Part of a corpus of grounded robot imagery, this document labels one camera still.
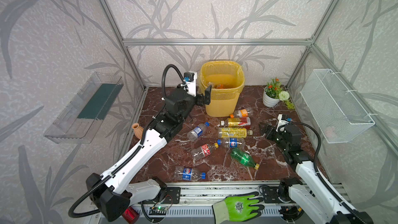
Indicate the Pepsi bottle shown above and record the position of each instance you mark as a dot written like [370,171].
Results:
[231,143]

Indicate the white wire mesh basket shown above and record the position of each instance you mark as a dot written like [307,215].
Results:
[338,113]

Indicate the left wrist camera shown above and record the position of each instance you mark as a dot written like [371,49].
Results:
[190,83]

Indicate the red label cola bottle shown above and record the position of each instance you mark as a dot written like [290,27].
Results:
[204,151]

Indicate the red yellow label bottle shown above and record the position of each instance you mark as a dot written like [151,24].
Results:
[242,122]

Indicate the red spray bottle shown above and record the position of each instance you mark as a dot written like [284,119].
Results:
[130,215]

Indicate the green plastic bottle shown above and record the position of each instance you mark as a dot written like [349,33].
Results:
[244,158]

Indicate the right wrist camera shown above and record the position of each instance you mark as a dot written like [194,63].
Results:
[282,121]

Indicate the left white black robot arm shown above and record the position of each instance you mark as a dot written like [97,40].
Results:
[111,193]

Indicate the small terracotta vase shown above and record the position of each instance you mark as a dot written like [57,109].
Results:
[138,130]

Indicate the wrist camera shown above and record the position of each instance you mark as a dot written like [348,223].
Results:
[282,121]
[190,83]

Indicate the yellow label tea bottle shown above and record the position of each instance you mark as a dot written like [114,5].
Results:
[224,133]

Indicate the green black work glove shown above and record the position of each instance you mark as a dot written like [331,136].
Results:
[239,208]

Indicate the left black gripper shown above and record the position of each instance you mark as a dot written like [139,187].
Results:
[200,98]

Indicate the clear acrylic wall shelf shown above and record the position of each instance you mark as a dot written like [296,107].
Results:
[79,122]

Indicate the green circuit board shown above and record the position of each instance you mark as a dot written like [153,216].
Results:
[158,210]

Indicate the yellow plastic waste bin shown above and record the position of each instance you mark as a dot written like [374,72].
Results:
[231,75]

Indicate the blue label crushed bottle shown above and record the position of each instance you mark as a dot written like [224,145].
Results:
[189,174]

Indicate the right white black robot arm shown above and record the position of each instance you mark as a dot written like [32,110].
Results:
[315,195]

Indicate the clear bottle blue cap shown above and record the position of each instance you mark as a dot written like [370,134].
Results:
[197,131]

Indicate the orange label clear bottle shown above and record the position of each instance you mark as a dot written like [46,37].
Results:
[246,112]

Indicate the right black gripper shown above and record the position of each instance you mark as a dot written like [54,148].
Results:
[270,131]

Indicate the potted artificial flower plant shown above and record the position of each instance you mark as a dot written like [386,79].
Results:
[274,93]

